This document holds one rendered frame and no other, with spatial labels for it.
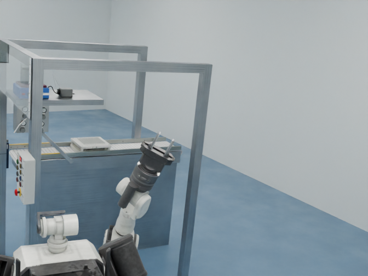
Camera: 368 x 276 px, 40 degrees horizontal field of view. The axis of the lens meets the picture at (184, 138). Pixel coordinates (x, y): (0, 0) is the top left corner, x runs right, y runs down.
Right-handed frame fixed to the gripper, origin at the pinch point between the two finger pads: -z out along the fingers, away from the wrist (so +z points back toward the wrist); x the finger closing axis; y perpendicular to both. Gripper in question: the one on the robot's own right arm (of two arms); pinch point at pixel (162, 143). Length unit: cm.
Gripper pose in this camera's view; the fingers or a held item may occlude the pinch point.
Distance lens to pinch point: 171.1
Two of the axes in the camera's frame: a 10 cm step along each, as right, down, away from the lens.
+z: -4.6, 8.0, 3.8
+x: -8.8, -4.7, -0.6
